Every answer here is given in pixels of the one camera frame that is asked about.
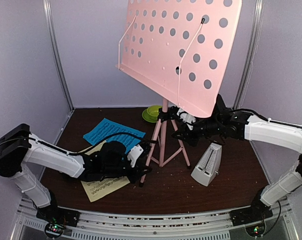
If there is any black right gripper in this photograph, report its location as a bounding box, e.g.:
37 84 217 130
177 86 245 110
173 117 221 147

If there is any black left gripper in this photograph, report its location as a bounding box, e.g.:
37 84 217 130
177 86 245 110
103 158 152 184

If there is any blue sheet music page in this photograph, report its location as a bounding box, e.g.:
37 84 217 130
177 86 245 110
83 118 145 153

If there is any pink music stand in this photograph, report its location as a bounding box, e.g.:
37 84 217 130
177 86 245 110
115 0 243 188

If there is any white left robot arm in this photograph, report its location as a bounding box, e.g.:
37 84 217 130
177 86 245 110
0 123 152 222

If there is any yellow sheet music page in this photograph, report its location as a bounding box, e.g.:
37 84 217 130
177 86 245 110
81 146 130 203

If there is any white metronome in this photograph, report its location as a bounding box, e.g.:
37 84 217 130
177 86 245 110
191 143 222 187

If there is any green bowl with saucer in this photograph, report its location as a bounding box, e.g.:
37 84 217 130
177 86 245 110
142 105 162 123

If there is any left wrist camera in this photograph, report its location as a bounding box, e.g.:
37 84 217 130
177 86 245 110
127 144 144 168

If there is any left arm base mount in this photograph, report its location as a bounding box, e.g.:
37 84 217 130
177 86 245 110
36 208 80 239

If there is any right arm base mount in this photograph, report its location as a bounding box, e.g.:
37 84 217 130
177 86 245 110
229 207 273 238

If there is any aluminium front rail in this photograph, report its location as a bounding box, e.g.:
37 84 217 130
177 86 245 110
9 197 301 240

